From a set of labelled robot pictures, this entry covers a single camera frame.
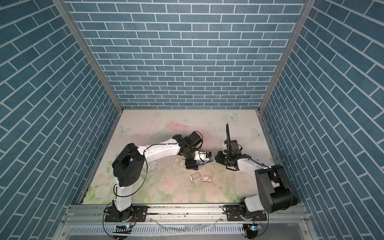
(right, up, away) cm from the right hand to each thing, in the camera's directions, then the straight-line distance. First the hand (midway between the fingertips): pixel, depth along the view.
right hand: (214, 156), depth 92 cm
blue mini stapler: (-8, -4, -3) cm, 9 cm away
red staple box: (-5, -11, -7) cm, 14 cm away
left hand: (-11, -3, -3) cm, 12 cm away
